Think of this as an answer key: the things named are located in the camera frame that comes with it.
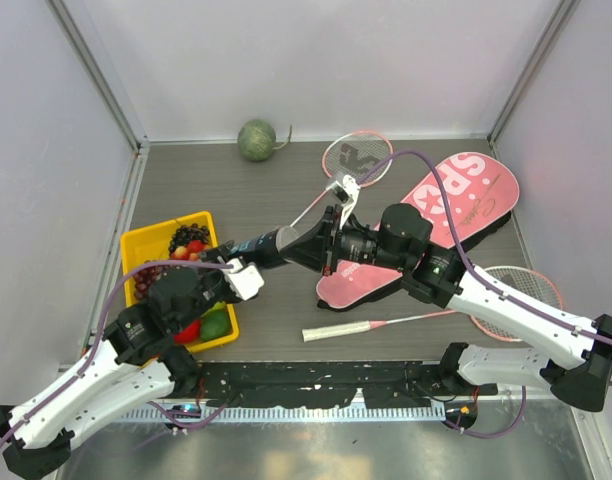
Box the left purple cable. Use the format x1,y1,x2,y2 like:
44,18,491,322
0,261,237,471

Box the clear tube lid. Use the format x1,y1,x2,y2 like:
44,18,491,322
275,226,299,251

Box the green melon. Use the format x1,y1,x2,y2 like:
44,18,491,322
237,119,293,162

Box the pink racket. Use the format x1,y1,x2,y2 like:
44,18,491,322
301,266,563,343
290,130,394,227

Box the red grape bunch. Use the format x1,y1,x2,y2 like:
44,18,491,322
132,265,169,301

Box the green lime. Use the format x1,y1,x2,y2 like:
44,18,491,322
199,309,231,342

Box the yellow-green pear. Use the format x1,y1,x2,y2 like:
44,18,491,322
206,302,226,314

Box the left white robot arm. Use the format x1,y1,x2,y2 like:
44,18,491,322
0,245,264,479

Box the white slotted cable duct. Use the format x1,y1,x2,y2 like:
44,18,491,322
125,403,446,425

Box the purple cable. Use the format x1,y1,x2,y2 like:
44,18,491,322
0,261,237,471
350,149,612,441

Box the pink racket bag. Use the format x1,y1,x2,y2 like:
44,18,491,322
315,152,519,312

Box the red strawberries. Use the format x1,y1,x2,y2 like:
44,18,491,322
169,240,209,261

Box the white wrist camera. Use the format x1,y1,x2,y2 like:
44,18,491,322
326,172,360,227
224,258,265,301

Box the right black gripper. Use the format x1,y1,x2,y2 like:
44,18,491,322
280,204,410,277

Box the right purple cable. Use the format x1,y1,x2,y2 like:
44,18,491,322
350,149,612,441

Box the black shuttlecock tube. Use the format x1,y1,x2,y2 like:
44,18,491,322
228,227,289,270

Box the yellow plastic tray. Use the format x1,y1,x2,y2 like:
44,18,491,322
120,211,240,354

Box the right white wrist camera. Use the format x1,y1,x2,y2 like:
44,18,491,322
326,172,360,227

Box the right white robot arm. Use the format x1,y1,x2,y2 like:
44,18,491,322
278,203,612,412

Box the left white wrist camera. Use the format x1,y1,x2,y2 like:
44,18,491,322
224,258,265,301

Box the dark grape bunch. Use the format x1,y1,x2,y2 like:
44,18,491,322
168,223,210,253

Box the red apple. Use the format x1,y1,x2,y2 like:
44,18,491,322
173,320,200,344

